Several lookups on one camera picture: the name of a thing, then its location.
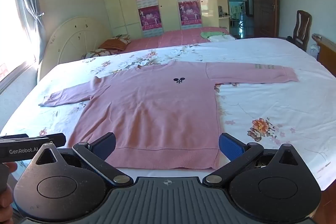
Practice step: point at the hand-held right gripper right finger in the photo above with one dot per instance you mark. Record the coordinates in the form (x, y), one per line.
(231, 146)

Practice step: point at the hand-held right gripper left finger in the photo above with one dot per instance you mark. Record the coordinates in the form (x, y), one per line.
(103, 145)

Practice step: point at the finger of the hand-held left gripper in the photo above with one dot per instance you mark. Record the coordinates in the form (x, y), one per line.
(57, 140)

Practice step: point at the pink sweater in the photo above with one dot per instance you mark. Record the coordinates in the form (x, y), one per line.
(157, 113)

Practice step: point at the person's left hand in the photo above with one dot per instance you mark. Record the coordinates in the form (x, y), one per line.
(6, 203)

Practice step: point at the floral white bed sheet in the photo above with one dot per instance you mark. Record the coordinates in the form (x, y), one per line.
(262, 108)

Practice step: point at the patterned lattice pillow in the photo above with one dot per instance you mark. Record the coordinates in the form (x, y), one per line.
(98, 53)

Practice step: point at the cream round headboard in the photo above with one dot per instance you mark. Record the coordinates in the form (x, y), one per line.
(71, 40)

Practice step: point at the brown striped pillow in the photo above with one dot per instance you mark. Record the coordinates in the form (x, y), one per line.
(115, 42)

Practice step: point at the white folded cloth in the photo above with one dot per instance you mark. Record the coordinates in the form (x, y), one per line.
(223, 38)

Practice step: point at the green folded cloth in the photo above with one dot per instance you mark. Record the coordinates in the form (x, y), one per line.
(210, 34)

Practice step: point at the window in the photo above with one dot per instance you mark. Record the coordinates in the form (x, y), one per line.
(10, 29)

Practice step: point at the pink checked bed sheet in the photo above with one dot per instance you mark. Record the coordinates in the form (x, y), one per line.
(170, 39)

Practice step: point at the curtain tieback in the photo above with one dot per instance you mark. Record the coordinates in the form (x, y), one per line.
(40, 14)

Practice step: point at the metal drying rack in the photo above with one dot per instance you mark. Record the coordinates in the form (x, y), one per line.
(237, 14)

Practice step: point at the wooden chair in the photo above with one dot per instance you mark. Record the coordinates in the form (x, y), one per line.
(302, 27)

